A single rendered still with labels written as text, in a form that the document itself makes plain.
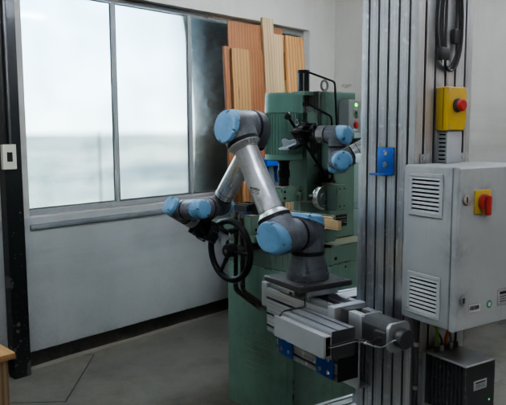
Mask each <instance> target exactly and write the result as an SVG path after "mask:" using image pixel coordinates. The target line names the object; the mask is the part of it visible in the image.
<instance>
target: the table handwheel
mask: <svg viewBox="0 0 506 405"><path fill-rule="evenodd" d="M217 223H218V224H219V225H220V226H222V227H224V226H223V225H225V224H231V225H233V226H235V227H236V228H238V230H239V231H240V233H241V234H242V236H243V238H244V241H245V245H244V247H242V245H235V244H234V243H229V240H227V241H226V244H225V245H223V247H222V253H223V255H224V256H225V258H224V261H223V262H222V266H221V267H219V265H218V262H217V260H216V257H215V253H214V243H210V242H209V241H208V252H209V257H210V262H211V264H212V266H213V268H214V270H215V271H216V273H217V274H218V275H219V276H220V277H221V278H222V279H223V280H225V281H226V282H229V283H238V282H240V281H242V280H244V279H245V278H246V277H247V275H248V274H249V272H250V270H251V267H252V264H253V257H254V252H253V250H258V249H260V248H261V247H260V246H259V244H258V243H252V242H251V237H250V236H249V234H248V232H247V229H246V228H245V227H244V226H243V225H242V224H241V223H240V222H239V221H238V220H236V219H232V218H224V219H220V220H219V221H218V222H217ZM243 250H245V252H243ZM237 254H238V255H242V256H246V257H247V262H246V265H245V268H244V269H243V271H242V273H241V274H239V275H238V276H228V275H227V274H226V273H225V272H224V271H223V269H224V268H225V265H226V262H227V261H228V259H229V257H233V256H236V255H237Z"/></svg>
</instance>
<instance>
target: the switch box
mask: <svg viewBox="0 0 506 405"><path fill-rule="evenodd" d="M355 103H357V107H355V106H354V104H355ZM353 108H357V109H353ZM355 111H357V115H356V116H355V115H354V112H355ZM353 117H357V118H353ZM356 121H357V122H358V127H357V128H355V127H354V123H355V122H356ZM339 125H347V126H349V127H350V128H351V129H352V131H353V133H361V100H340V109H339ZM353 129H357V130H353Z"/></svg>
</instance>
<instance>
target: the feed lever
mask: <svg viewBox="0 0 506 405"><path fill-rule="evenodd" d="M284 119H285V120H289V122H290V123H291V125H292V127H293V128H295V127H296V125H295V124H294V122H293V121H292V115H291V113H289V112H286V113H285V114H284ZM305 147H306V149H307V150H308V152H309V153H310V148H309V146H308V144H307V145H305ZM310 155H311V156H312V158H313V160H314V162H315V163H316V164H317V166H318V167H319V169H320V172H319V174H318V179H319V181H320V182H333V183H335V182H336V180H334V179H333V173H329V171H328V170H323V168H322V167H321V165H320V163H319V162H318V161H317V159H316V157H315V155H314V154H311V153H310Z"/></svg>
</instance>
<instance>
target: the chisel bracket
mask: <svg viewBox="0 0 506 405"><path fill-rule="evenodd" d="M275 188H276V191H277V193H278V195H279V197H280V201H281V202H282V205H285V204H286V203H287V202H295V201H299V195H296V192H298V191H299V190H301V186H275Z"/></svg>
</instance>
